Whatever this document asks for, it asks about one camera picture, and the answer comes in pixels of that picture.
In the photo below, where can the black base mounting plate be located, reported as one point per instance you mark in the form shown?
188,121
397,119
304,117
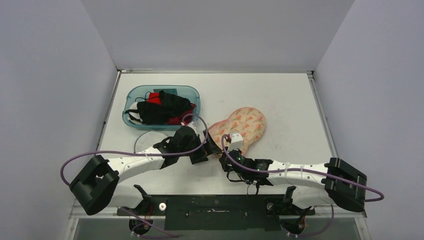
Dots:
221,212

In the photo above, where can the white black bra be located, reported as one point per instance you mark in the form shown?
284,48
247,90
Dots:
133,114

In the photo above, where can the dark red lace bra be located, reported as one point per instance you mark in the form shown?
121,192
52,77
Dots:
181,115

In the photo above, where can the teal plastic bin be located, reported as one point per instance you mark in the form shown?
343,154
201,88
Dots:
141,92

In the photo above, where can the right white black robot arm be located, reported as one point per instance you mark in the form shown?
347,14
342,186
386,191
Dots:
333,182

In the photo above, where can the peach floral padded bra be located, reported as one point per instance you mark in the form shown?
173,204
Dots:
250,122

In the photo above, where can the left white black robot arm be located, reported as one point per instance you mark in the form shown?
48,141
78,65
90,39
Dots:
97,185

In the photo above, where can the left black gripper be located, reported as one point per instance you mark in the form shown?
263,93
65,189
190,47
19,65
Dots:
208,148

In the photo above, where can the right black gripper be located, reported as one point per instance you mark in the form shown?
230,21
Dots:
227,158

